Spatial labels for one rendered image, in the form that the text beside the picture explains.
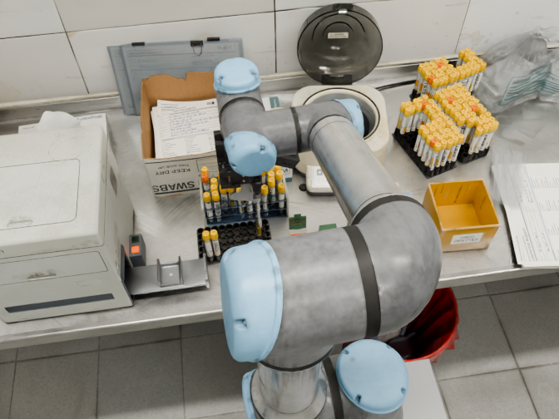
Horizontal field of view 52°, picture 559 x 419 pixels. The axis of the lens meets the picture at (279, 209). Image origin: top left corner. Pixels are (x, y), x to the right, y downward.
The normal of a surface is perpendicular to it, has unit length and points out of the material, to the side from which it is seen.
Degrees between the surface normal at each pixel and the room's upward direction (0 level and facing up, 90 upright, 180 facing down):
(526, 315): 0
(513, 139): 0
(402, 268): 28
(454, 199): 90
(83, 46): 90
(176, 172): 86
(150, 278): 0
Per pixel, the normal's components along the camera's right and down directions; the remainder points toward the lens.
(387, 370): 0.11, -0.60
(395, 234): 0.18, -0.78
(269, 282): -0.03, -0.41
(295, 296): 0.07, -0.10
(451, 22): 0.15, 0.80
